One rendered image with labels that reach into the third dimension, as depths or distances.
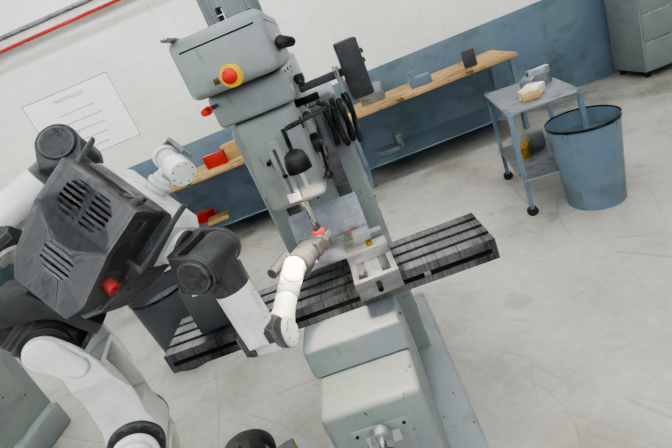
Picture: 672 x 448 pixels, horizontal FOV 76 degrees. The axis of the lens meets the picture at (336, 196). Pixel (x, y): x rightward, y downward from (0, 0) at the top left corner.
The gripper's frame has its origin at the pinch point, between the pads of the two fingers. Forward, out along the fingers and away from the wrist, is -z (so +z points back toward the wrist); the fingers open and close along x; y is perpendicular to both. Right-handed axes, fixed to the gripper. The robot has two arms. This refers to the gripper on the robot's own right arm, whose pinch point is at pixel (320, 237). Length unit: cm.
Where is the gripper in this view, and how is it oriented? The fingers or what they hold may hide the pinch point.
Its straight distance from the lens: 154.4
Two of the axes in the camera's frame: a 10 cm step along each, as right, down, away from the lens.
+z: -3.6, 4.4, -8.2
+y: 3.6, 8.8, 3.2
